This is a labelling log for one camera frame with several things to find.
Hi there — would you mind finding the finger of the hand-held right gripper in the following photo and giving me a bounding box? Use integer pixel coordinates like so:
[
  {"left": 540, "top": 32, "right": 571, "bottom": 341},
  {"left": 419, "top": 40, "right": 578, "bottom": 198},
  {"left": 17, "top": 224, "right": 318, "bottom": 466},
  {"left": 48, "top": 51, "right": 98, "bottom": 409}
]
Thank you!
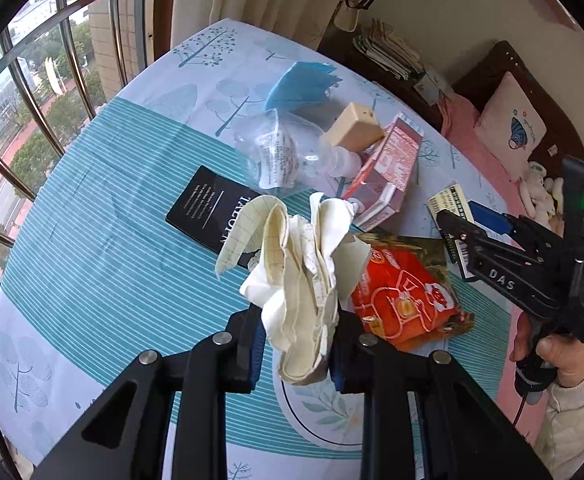
[
  {"left": 468, "top": 200, "right": 565, "bottom": 267},
  {"left": 436, "top": 209, "right": 580, "bottom": 323}
]

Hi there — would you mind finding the person's right hand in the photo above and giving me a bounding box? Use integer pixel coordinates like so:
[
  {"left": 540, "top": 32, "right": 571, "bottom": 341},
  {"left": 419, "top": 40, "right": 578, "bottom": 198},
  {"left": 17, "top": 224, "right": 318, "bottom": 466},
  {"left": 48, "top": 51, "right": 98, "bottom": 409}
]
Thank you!
[{"left": 510, "top": 310, "right": 584, "bottom": 390}]

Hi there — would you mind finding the dark wooden headboard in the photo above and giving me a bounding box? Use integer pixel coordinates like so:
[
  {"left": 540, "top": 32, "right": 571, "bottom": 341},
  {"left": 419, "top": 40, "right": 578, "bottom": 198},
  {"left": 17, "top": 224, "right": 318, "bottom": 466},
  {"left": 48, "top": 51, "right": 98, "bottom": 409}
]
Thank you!
[{"left": 450, "top": 40, "right": 584, "bottom": 187}]

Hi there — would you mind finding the dark wooden nightstand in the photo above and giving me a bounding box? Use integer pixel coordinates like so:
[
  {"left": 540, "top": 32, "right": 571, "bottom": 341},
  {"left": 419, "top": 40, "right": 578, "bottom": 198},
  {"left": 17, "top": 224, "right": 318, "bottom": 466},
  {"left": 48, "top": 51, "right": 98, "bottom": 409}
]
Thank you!
[{"left": 316, "top": 4, "right": 448, "bottom": 132}]

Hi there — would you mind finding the cream paper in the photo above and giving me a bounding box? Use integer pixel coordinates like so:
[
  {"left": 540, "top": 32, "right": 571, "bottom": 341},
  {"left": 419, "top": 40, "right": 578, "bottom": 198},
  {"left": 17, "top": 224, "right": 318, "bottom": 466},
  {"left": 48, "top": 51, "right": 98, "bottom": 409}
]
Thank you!
[{"left": 215, "top": 192, "right": 371, "bottom": 387}]

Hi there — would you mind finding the crushed clear plastic bottle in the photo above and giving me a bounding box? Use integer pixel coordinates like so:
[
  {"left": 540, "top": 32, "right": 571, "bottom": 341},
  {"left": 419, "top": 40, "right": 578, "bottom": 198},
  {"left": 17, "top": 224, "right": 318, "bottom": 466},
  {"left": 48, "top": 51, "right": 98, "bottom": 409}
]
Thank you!
[{"left": 232, "top": 109, "right": 364, "bottom": 192}]

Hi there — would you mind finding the red and white carton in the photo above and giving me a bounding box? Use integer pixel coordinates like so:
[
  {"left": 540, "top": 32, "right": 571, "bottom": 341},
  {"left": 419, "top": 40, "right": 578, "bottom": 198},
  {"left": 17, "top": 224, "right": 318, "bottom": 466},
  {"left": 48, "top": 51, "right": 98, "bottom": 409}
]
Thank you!
[{"left": 341, "top": 113, "right": 425, "bottom": 234}]

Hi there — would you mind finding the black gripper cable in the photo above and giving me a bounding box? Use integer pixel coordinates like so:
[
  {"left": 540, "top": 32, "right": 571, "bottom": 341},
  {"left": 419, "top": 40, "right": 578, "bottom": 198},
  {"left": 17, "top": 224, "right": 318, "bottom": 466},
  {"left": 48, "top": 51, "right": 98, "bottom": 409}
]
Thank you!
[{"left": 513, "top": 390, "right": 529, "bottom": 432}]

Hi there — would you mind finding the stack of papers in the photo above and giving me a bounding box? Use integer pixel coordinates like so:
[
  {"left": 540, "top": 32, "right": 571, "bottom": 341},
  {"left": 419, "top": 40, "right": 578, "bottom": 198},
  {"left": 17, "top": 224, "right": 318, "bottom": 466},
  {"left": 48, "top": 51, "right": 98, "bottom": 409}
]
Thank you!
[{"left": 352, "top": 18, "right": 425, "bottom": 81}]

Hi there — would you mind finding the orange snack wrapper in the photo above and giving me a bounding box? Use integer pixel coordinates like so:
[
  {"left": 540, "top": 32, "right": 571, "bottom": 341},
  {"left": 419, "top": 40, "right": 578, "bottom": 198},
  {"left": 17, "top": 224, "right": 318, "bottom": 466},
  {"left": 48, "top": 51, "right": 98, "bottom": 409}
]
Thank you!
[{"left": 339, "top": 232, "right": 476, "bottom": 354}]

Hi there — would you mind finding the white printed square pillow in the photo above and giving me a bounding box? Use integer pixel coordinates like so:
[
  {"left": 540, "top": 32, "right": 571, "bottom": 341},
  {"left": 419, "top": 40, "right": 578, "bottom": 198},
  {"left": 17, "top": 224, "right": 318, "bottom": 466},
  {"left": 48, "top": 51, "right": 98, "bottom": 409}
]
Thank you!
[{"left": 474, "top": 72, "right": 548, "bottom": 182}]

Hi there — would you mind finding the person's right forearm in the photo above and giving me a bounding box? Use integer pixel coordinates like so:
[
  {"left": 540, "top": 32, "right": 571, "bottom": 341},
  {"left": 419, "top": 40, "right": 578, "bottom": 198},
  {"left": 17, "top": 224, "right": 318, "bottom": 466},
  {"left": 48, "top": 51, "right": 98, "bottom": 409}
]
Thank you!
[{"left": 532, "top": 332, "right": 584, "bottom": 480}]

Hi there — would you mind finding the black booklet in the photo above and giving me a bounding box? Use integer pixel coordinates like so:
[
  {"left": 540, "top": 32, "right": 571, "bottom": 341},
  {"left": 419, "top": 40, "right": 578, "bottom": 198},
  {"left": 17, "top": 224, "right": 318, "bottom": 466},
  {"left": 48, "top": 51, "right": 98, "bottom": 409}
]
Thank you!
[{"left": 165, "top": 164, "right": 269, "bottom": 269}]

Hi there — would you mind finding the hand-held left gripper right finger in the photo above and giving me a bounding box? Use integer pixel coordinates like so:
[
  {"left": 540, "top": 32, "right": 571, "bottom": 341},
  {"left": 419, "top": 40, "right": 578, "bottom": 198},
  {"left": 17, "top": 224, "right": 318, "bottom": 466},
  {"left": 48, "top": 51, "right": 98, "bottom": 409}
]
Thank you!
[{"left": 328, "top": 309, "right": 553, "bottom": 480}]

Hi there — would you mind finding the small beige box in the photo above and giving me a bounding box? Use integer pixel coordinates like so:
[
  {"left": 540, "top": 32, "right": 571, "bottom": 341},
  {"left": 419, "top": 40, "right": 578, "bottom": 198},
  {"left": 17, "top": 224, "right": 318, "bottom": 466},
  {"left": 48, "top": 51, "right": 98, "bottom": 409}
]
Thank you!
[{"left": 320, "top": 102, "right": 387, "bottom": 154}]

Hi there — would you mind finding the blue crumpled plastic bag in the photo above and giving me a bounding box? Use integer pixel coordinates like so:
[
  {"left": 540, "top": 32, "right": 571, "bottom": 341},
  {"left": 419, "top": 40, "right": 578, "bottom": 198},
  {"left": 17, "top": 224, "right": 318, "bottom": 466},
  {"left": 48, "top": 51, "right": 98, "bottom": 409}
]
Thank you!
[{"left": 264, "top": 61, "right": 343, "bottom": 114}]

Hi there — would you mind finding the tree print tablecloth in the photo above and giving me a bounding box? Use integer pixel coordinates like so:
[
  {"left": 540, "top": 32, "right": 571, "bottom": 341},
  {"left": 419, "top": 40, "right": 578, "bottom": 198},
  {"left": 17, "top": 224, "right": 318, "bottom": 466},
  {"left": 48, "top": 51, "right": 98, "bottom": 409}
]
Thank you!
[{"left": 0, "top": 17, "right": 515, "bottom": 480}]

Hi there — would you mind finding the pink bed sheet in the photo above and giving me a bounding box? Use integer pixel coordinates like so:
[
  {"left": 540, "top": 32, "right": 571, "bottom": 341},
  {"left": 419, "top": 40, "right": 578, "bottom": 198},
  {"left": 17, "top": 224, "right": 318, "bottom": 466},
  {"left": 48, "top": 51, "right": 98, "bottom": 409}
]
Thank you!
[{"left": 438, "top": 94, "right": 567, "bottom": 442}]

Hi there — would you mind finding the window with metal grille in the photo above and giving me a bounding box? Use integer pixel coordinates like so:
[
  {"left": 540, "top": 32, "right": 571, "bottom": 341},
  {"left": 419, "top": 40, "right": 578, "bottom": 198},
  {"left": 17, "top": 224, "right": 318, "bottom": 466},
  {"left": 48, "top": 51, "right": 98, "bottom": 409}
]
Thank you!
[{"left": 0, "top": 0, "right": 159, "bottom": 480}]

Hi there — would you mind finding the green and white carton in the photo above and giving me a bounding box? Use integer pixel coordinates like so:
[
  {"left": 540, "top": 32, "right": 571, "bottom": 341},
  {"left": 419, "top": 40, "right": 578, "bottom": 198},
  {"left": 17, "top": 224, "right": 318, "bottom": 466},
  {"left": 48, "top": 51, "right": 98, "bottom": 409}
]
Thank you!
[{"left": 426, "top": 184, "right": 478, "bottom": 284}]

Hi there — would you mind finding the round plate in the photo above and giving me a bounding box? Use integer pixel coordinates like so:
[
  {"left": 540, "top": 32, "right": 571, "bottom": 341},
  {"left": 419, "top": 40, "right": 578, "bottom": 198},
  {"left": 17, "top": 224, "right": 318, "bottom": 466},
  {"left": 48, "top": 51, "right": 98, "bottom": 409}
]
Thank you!
[{"left": 271, "top": 369, "right": 369, "bottom": 449}]

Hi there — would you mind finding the small grey box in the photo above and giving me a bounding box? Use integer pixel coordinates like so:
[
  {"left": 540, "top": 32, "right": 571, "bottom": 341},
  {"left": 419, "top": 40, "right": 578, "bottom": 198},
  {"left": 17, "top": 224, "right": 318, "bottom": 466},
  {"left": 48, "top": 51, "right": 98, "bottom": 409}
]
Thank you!
[{"left": 411, "top": 67, "right": 455, "bottom": 106}]

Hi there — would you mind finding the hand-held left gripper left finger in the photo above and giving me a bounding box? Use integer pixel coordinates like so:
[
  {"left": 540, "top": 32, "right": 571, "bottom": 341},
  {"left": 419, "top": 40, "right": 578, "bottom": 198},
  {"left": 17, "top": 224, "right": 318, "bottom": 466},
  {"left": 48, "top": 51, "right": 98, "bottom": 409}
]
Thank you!
[{"left": 31, "top": 304, "right": 267, "bottom": 480}]

